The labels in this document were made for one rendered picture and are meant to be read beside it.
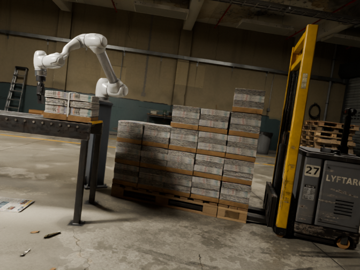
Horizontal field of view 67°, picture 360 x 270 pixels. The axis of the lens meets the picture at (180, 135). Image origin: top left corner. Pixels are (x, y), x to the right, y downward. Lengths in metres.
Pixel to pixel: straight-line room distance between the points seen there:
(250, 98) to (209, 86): 7.07
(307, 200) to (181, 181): 1.18
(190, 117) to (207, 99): 6.95
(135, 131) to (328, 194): 1.90
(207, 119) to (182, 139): 0.32
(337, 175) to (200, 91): 7.46
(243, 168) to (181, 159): 0.62
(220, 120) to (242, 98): 0.29
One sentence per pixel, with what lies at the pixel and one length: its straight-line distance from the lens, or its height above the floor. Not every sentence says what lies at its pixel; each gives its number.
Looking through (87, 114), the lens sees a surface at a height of 0.87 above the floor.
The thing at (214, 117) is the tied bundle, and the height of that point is 0.99.
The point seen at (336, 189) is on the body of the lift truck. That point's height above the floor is 0.50.
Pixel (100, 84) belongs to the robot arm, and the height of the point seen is 1.19.
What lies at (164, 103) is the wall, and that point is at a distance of 9.51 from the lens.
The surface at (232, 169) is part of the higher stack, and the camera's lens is 2.72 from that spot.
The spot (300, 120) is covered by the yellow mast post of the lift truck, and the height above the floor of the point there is 1.05.
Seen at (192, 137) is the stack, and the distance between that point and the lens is 2.74.
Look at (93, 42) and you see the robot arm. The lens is 2.85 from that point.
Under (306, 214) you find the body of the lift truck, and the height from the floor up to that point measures 0.25.
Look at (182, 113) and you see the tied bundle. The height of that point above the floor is 0.98.
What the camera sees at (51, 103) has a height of 0.93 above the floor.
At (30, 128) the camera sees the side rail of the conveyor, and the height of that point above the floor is 0.72.
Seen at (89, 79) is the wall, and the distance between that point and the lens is 9.83.
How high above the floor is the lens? 0.96
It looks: 4 degrees down
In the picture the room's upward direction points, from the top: 7 degrees clockwise
